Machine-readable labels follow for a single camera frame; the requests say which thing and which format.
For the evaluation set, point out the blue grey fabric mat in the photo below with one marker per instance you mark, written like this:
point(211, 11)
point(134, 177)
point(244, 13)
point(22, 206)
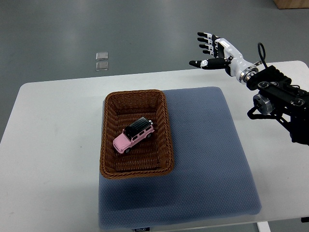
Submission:
point(211, 177)

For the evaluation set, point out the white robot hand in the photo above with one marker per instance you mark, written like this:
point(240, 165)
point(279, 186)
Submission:
point(226, 55)

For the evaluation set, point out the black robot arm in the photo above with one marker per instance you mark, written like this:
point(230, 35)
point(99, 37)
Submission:
point(278, 98)

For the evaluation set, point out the brown wicker basket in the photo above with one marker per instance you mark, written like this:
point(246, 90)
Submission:
point(150, 157)

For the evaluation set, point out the white table leg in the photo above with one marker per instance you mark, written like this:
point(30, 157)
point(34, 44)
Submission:
point(263, 226)

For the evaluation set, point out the pink toy car black roof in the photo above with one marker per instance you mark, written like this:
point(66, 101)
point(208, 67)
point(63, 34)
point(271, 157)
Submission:
point(132, 134)

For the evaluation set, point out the wooden box corner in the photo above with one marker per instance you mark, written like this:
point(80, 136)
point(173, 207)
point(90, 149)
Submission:
point(292, 4)

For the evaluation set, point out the upper floor metal plate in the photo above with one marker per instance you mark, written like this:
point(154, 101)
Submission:
point(101, 55)

